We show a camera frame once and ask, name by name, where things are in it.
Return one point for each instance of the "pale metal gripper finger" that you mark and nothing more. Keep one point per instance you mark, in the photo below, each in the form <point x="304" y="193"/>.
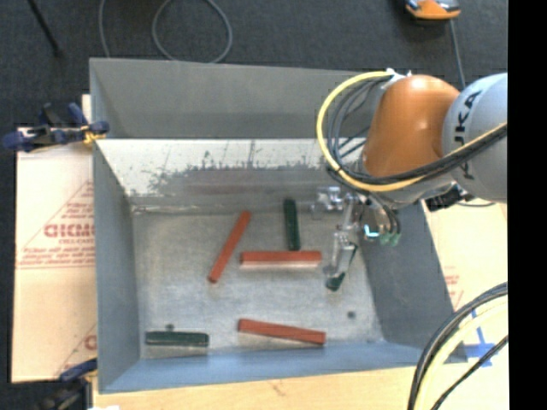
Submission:
<point x="342" y="250"/>
<point x="329" y="198"/>

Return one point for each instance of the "dark green flat block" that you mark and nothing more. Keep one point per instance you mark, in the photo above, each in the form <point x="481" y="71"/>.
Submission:
<point x="177" y="338"/>
<point x="292" y="224"/>
<point x="336" y="282"/>

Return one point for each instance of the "red-brown flat block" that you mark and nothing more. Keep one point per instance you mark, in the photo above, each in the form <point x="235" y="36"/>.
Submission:
<point x="282" y="331"/>
<point x="230" y="246"/>
<point x="280" y="257"/>

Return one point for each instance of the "grey metal bin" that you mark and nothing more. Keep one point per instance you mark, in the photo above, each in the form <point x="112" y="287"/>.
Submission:
<point x="179" y="297"/>

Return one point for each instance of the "brown cardboard board, red print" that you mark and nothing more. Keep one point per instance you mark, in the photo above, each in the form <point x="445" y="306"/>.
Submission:
<point x="51" y="297"/>

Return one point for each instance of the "black cylinder on white bracket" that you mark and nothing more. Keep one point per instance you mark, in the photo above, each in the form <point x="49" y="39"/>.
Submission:
<point x="444" y="199"/>

